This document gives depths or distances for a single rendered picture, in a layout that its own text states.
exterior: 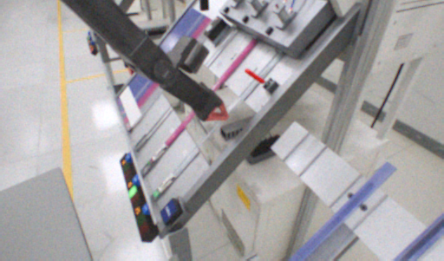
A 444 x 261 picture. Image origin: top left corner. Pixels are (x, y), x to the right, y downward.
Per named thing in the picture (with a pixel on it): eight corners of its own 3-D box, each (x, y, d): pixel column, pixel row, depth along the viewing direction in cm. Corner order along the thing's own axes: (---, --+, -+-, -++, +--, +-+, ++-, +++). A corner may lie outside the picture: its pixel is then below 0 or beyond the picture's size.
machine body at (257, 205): (249, 283, 119) (260, 203, 82) (192, 178, 168) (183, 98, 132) (347, 222, 143) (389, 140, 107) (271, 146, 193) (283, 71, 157)
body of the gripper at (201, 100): (205, 84, 66) (186, 68, 62) (223, 102, 59) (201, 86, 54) (190, 103, 67) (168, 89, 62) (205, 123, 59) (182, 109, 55)
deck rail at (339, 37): (177, 233, 68) (159, 231, 64) (174, 227, 70) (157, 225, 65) (368, 22, 60) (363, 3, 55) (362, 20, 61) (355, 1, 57)
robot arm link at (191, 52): (128, 61, 52) (150, 73, 47) (159, 16, 53) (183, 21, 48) (168, 88, 61) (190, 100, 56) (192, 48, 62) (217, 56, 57)
